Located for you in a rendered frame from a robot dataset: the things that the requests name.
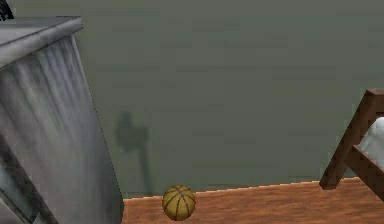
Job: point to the white bed mattress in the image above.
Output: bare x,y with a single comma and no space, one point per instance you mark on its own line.
375,141

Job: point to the brown wooden bed frame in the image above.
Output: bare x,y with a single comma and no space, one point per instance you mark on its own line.
353,146

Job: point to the orange basketball with black stripes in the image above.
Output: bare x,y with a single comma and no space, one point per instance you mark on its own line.
178,202

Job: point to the black object on cabinet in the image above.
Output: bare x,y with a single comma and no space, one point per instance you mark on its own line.
4,11

